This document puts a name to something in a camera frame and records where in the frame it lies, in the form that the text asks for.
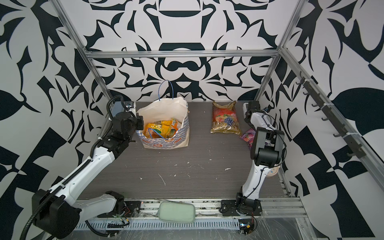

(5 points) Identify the purple candy packet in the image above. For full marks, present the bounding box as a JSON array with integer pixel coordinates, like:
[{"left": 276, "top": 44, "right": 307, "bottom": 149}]
[{"left": 241, "top": 129, "right": 256, "bottom": 150}]

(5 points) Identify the red fruit candy bag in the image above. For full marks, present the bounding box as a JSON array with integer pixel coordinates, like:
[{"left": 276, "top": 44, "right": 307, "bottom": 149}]
[{"left": 210, "top": 101, "right": 241, "bottom": 136}]

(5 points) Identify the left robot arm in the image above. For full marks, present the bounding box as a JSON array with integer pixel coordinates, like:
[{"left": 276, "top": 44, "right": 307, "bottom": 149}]
[{"left": 20, "top": 95, "right": 144, "bottom": 240}]

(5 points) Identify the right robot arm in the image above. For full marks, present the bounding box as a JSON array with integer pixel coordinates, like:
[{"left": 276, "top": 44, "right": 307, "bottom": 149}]
[{"left": 236, "top": 101, "right": 286, "bottom": 215}]

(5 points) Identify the white digital thermometer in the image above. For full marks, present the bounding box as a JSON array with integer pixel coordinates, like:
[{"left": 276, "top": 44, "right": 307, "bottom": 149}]
[{"left": 243, "top": 103, "right": 248, "bottom": 118}]

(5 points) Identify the yellow snack packet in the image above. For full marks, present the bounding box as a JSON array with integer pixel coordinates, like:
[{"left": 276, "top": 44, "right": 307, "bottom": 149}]
[{"left": 143, "top": 121, "right": 170, "bottom": 139}]

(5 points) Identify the beige round clock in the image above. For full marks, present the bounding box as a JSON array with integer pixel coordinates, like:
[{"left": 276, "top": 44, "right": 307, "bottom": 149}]
[{"left": 266, "top": 167, "right": 280, "bottom": 178}]

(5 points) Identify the wall hook rail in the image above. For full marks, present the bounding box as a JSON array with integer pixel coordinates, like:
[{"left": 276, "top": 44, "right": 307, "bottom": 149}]
[{"left": 298, "top": 71, "right": 367, "bottom": 159}]

